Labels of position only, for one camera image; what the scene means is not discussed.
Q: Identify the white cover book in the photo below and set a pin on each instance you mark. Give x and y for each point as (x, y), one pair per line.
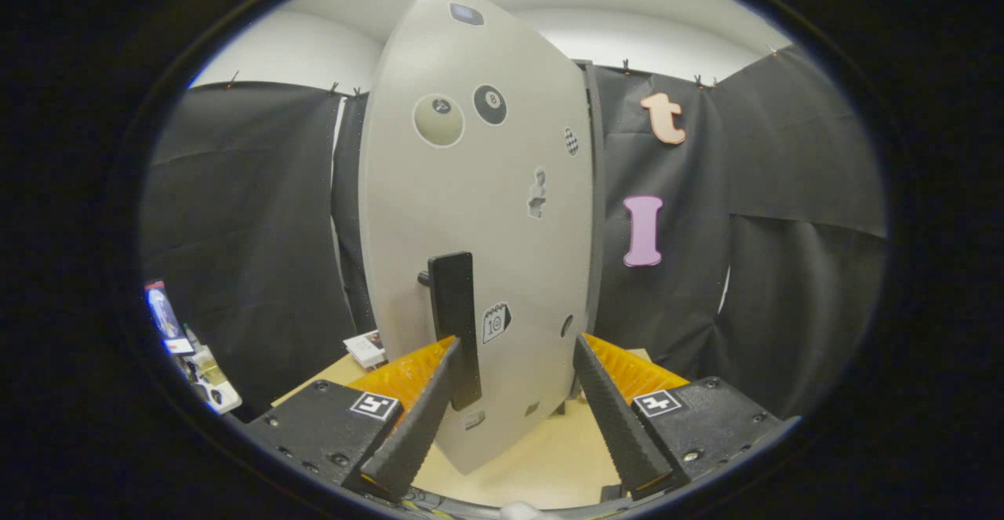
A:
(365, 347)

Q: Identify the blue and white printed card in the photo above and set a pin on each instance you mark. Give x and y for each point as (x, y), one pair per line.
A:
(165, 316)

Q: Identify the black backdrop cloth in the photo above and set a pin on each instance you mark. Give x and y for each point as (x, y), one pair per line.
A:
(251, 214)

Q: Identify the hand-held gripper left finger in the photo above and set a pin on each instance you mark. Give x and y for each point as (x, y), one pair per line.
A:
(420, 426)

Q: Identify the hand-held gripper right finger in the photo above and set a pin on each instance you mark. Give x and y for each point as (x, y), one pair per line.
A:
(620, 430)

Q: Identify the pile of white clutter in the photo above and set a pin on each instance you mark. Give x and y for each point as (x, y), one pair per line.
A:
(212, 383)

